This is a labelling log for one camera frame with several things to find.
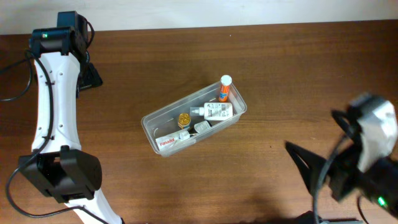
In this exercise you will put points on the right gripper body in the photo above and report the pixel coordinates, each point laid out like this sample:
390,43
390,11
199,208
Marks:
347,170

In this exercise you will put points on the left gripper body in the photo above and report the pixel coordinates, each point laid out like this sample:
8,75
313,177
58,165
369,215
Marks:
92,78

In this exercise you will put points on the clear plastic container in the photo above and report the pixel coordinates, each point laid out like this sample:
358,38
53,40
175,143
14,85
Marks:
165,120

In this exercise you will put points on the small gold-lidded jar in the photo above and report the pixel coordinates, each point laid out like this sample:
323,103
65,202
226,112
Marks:
184,120

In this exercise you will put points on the white Panadol medicine box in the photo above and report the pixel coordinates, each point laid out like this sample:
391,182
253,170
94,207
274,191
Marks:
168,141

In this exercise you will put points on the dark bottle white cap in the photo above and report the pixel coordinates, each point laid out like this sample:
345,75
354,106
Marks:
195,130

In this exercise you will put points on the white spray bottle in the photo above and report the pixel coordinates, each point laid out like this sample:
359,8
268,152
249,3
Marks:
213,111

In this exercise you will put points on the orange tube white cap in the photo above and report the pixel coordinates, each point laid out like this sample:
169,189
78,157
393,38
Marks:
225,81

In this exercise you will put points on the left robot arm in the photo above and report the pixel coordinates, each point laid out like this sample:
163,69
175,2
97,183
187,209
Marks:
57,167

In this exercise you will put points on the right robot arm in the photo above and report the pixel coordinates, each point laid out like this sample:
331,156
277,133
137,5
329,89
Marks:
343,143

